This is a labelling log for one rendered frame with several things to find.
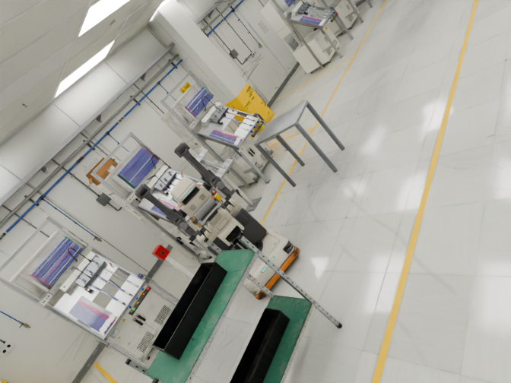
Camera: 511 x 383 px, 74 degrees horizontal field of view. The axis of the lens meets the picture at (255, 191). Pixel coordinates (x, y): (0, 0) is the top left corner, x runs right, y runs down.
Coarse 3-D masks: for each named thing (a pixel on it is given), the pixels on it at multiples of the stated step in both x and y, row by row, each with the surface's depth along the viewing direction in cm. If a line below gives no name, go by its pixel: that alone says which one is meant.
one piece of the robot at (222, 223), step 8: (200, 184) 302; (200, 192) 292; (208, 192) 296; (192, 200) 290; (200, 200) 294; (184, 208) 289; (192, 208) 293; (200, 208) 296; (184, 216) 291; (192, 216) 294; (216, 216) 305; (224, 216) 305; (208, 224) 311; (216, 224) 303; (224, 224) 306; (232, 224) 305; (240, 224) 310; (216, 232) 304; (224, 232) 303; (224, 240) 305
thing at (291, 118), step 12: (300, 108) 391; (312, 108) 399; (276, 120) 424; (288, 120) 392; (264, 132) 425; (276, 132) 392; (300, 132) 377; (312, 144) 384; (324, 156) 390; (276, 168) 435; (336, 168) 401; (288, 180) 443
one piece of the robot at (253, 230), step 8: (224, 200) 353; (232, 200) 339; (224, 208) 338; (232, 208) 334; (240, 208) 338; (248, 216) 342; (248, 224) 344; (256, 224) 347; (200, 232) 339; (248, 232) 345; (256, 232) 348; (264, 232) 352; (200, 240) 327; (216, 240) 333; (256, 240) 350; (208, 248) 332; (224, 248) 337; (232, 248) 336; (240, 248) 340; (248, 248) 341
